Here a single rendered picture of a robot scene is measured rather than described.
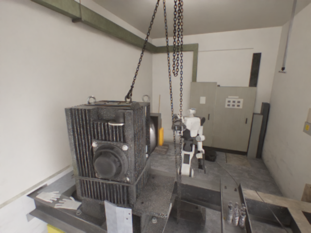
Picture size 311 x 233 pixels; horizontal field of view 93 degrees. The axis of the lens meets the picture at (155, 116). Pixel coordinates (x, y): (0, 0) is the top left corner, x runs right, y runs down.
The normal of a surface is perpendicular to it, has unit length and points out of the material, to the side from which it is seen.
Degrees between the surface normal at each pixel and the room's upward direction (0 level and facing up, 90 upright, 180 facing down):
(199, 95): 90
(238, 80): 90
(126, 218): 90
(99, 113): 90
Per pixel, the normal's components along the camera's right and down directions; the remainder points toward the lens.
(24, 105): 0.93, 0.08
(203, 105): -0.36, 0.22
